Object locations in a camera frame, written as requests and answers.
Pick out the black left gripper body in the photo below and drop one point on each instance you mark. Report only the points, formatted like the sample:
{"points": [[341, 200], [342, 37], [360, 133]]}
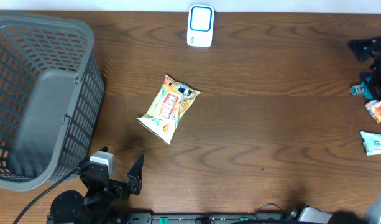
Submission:
{"points": [[115, 190]]}

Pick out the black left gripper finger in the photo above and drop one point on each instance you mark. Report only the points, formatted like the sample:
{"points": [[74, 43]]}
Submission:
{"points": [[104, 149], [135, 176]]}

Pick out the teal mouthwash bottle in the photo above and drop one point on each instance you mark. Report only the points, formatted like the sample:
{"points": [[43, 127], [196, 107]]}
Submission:
{"points": [[366, 88]]}

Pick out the orange wiper sheet bag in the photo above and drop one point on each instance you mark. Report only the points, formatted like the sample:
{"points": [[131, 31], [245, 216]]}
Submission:
{"points": [[168, 107]]}

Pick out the teal package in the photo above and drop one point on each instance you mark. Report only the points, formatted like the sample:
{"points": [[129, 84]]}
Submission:
{"points": [[372, 143]]}

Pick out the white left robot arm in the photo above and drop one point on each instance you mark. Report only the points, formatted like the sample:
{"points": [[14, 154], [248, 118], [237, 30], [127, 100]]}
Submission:
{"points": [[96, 206]]}

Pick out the white black barcode scanner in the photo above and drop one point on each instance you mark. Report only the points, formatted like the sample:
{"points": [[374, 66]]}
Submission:
{"points": [[200, 26]]}

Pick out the grey plastic basket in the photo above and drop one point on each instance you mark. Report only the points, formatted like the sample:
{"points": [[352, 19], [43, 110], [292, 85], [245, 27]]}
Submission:
{"points": [[50, 95]]}

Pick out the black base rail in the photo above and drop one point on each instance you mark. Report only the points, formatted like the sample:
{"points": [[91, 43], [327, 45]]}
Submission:
{"points": [[148, 218]]}

